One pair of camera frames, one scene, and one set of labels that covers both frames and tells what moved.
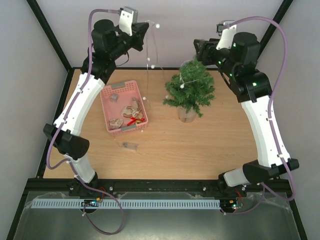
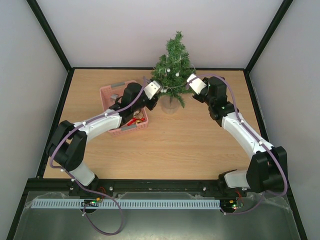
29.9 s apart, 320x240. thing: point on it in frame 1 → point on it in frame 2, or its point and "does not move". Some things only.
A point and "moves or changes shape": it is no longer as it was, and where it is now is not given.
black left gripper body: x=137 y=45 → x=151 y=106
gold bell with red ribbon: x=137 y=121 does not move
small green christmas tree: x=193 y=87 moves or changes shape
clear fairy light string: x=130 y=143 → x=164 y=90
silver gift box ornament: x=114 y=97 does not move
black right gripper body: x=205 y=50 → x=198 y=97
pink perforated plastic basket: x=123 y=106 does not move
